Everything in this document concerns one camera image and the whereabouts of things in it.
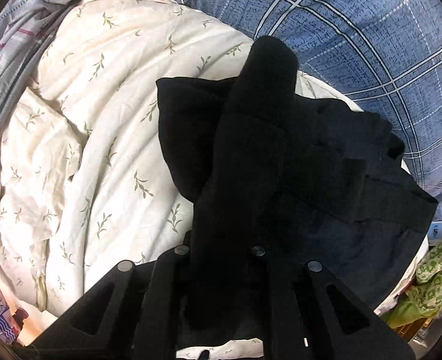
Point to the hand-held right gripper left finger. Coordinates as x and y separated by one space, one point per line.
168 273

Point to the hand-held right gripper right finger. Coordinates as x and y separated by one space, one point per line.
279 281

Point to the black garment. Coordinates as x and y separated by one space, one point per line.
266 150

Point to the green patterned cloth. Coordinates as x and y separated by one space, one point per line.
434 285

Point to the white leaf-print duvet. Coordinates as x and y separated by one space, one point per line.
112 120

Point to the white label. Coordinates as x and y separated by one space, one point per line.
437 231

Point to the blue plaid pillow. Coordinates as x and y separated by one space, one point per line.
356 37

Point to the grey cloth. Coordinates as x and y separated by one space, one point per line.
22 33

